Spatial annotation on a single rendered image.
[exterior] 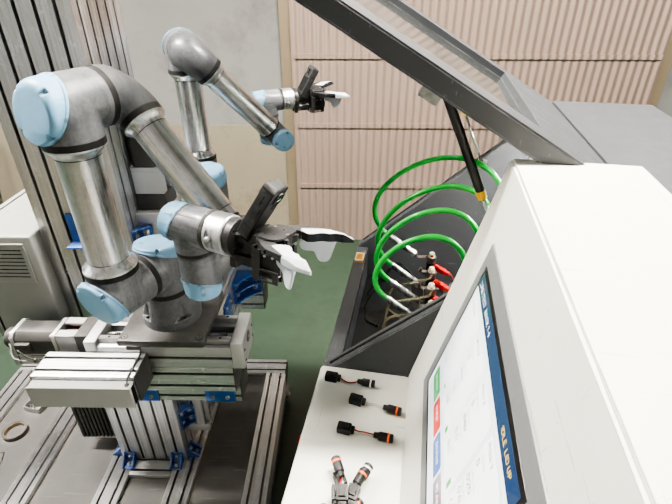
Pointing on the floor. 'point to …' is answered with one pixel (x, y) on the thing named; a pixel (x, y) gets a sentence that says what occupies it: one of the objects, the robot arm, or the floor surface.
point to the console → (578, 327)
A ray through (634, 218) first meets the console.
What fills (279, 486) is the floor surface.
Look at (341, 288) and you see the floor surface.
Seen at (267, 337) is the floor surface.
